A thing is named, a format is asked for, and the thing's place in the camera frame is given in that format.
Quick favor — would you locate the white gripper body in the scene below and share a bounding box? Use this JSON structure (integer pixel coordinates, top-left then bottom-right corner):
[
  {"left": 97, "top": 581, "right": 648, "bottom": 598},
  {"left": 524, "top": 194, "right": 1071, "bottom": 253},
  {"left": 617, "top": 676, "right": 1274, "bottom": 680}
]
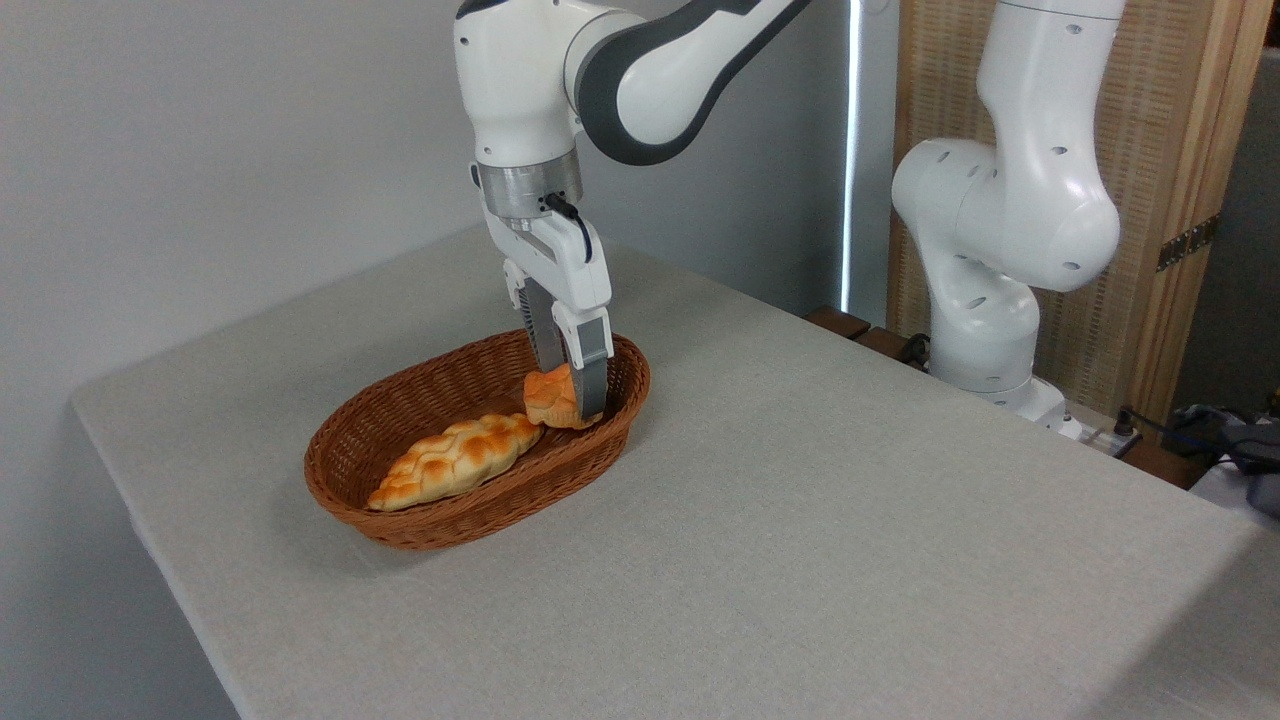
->
[{"left": 483, "top": 195, "right": 613, "bottom": 321}]

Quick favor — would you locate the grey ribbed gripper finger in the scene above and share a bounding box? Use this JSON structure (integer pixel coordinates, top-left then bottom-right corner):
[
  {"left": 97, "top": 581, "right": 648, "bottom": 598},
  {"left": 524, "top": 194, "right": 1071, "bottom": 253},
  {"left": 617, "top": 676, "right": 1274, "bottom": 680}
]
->
[
  {"left": 503, "top": 260, "right": 567, "bottom": 373},
  {"left": 552, "top": 303, "right": 613, "bottom": 419}
]

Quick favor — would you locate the round orange bread bun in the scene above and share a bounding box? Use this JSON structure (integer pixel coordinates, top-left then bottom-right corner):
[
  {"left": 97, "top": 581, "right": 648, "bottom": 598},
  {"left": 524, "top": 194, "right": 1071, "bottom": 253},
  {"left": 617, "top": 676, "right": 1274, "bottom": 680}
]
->
[{"left": 523, "top": 363, "right": 602, "bottom": 431}]

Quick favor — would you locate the long braided bread loaf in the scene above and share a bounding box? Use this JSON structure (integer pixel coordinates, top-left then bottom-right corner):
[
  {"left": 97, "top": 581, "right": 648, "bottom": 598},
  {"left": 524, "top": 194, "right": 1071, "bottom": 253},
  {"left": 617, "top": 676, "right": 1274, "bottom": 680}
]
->
[{"left": 366, "top": 412, "right": 546, "bottom": 513}]

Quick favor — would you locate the brown woven wicker basket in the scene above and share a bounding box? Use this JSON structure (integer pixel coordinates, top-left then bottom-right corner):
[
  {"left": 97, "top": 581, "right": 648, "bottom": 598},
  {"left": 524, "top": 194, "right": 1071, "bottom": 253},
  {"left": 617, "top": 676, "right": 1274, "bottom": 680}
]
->
[{"left": 304, "top": 328, "right": 652, "bottom": 551}]

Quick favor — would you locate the metal screen hinge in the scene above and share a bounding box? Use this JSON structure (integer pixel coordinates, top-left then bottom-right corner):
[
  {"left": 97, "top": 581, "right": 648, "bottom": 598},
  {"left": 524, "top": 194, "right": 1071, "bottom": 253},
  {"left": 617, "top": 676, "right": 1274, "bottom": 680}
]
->
[{"left": 1157, "top": 214, "right": 1220, "bottom": 273}]

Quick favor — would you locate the wooden woven screen panel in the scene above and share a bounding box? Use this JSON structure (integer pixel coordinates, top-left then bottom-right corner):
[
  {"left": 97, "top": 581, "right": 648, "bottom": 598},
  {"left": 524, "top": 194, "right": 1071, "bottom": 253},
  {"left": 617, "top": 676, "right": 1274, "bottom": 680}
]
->
[{"left": 888, "top": 0, "right": 1276, "bottom": 421}]

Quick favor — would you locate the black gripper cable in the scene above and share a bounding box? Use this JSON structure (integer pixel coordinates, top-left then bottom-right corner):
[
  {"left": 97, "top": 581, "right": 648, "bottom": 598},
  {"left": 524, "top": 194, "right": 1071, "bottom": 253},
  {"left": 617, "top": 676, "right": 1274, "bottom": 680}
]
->
[{"left": 543, "top": 192, "right": 595, "bottom": 264}]

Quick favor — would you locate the dark cloth and cable bundle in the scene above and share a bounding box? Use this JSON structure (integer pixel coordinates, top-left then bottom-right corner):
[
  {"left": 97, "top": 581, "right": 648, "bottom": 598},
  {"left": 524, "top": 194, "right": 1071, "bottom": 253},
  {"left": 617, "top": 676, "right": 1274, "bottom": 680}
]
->
[{"left": 1165, "top": 398, "right": 1280, "bottom": 521}]

